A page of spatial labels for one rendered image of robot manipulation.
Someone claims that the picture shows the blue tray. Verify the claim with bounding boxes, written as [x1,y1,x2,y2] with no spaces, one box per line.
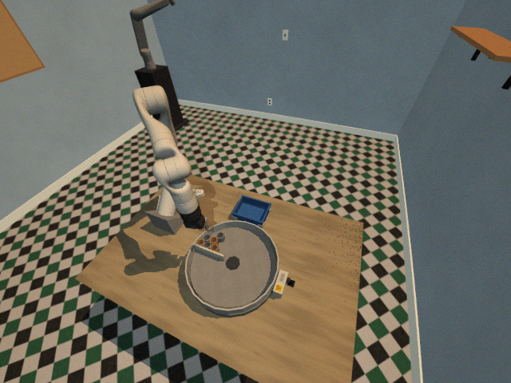
[232,195,271,228]

